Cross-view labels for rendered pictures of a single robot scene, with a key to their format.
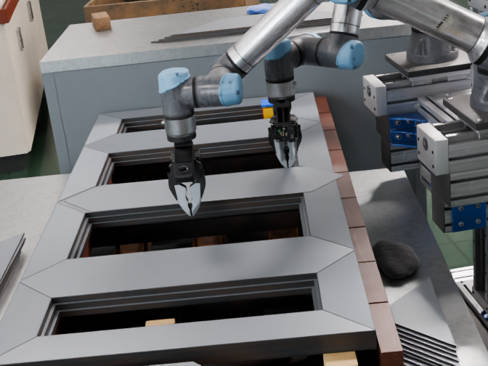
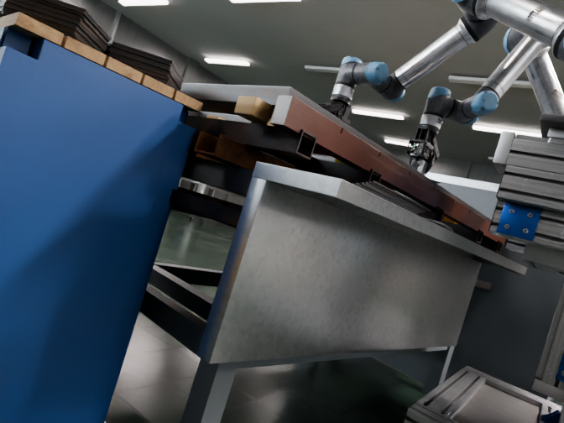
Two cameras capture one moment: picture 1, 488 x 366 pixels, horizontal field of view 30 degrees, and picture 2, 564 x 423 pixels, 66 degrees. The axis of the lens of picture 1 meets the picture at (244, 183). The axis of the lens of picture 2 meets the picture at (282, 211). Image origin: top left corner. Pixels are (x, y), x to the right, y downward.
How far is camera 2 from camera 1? 1.63 m
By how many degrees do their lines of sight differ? 45
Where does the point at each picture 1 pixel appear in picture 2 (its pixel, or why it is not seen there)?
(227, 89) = (372, 65)
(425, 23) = (519, 13)
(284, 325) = not seen: hidden behind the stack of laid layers
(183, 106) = (345, 75)
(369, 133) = (530, 274)
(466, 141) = (534, 141)
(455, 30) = (543, 17)
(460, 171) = (517, 165)
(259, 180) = not seen: hidden behind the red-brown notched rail
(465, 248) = not seen: outside the picture
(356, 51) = (488, 96)
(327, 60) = (467, 105)
